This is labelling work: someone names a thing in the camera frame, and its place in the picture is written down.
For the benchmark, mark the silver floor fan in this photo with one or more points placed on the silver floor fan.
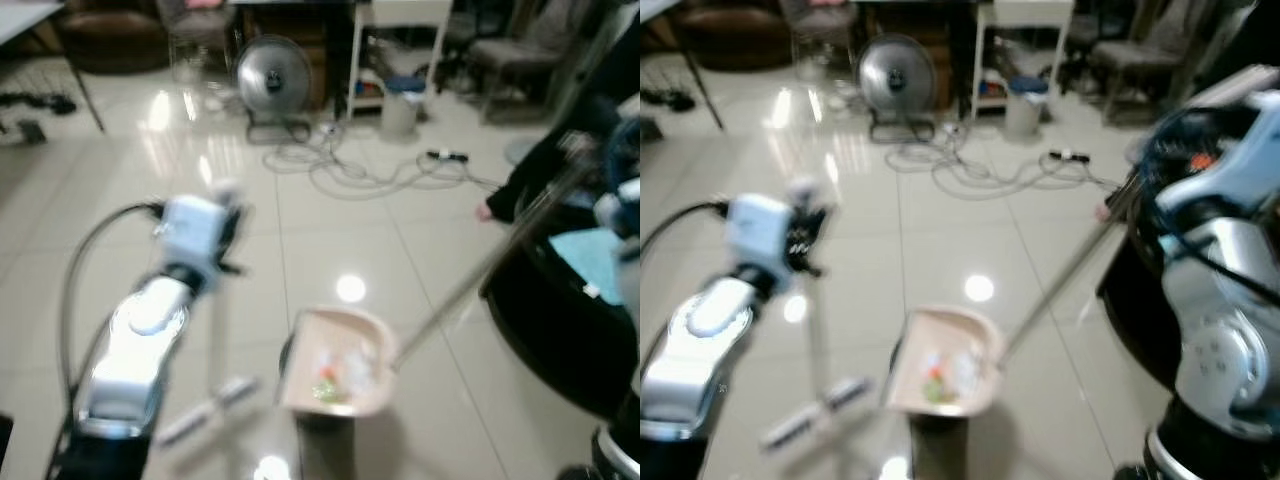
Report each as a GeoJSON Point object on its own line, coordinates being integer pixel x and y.
{"type": "Point", "coordinates": [273, 78]}
{"type": "Point", "coordinates": [897, 78]}

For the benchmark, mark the white bin with blue lid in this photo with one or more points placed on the white bin with blue lid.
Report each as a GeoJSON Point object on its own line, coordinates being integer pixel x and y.
{"type": "Point", "coordinates": [402, 110]}
{"type": "Point", "coordinates": [1025, 110]}

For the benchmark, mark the brown armchair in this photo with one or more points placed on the brown armchair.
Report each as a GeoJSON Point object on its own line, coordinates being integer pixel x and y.
{"type": "Point", "coordinates": [735, 35]}
{"type": "Point", "coordinates": [110, 35]}

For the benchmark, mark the teal cloth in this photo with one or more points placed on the teal cloth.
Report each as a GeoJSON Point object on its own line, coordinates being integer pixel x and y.
{"type": "Point", "coordinates": [590, 262]}

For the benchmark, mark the grey power adapter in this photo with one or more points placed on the grey power adapter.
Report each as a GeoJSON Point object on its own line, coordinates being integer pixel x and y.
{"type": "Point", "coordinates": [31, 132]}

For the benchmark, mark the black power strip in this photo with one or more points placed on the black power strip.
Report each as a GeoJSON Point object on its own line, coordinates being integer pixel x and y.
{"type": "Point", "coordinates": [1070, 156]}
{"type": "Point", "coordinates": [448, 156]}

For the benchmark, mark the black low table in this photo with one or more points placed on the black low table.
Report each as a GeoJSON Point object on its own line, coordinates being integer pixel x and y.
{"type": "Point", "coordinates": [1130, 320]}
{"type": "Point", "coordinates": [560, 340]}

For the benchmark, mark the person leg in black trousers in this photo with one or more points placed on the person leg in black trousers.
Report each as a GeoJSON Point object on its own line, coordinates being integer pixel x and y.
{"type": "Point", "coordinates": [545, 170]}
{"type": "Point", "coordinates": [1107, 210]}

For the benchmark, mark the white shelf rack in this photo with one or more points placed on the white shelf rack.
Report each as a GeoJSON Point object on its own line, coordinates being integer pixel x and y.
{"type": "Point", "coordinates": [410, 12]}
{"type": "Point", "coordinates": [1030, 12]}

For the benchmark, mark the grey chair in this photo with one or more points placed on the grey chair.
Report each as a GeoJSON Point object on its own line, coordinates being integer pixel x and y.
{"type": "Point", "coordinates": [1150, 50]}
{"type": "Point", "coordinates": [530, 50]}

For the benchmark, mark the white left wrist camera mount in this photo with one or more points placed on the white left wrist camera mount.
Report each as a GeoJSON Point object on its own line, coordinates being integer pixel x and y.
{"type": "Point", "coordinates": [190, 230]}
{"type": "Point", "coordinates": [758, 228]}

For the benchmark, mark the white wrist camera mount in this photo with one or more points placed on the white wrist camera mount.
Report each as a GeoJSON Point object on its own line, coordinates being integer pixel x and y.
{"type": "Point", "coordinates": [758, 228]}
{"type": "Point", "coordinates": [1240, 170]}
{"type": "Point", "coordinates": [190, 230]}

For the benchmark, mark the grey-top black-frame table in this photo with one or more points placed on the grey-top black-frame table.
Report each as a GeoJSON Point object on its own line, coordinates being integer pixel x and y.
{"type": "Point", "coordinates": [20, 12]}
{"type": "Point", "coordinates": [652, 8]}

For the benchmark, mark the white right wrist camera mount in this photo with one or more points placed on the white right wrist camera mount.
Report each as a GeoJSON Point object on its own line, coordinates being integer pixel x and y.
{"type": "Point", "coordinates": [1240, 170]}

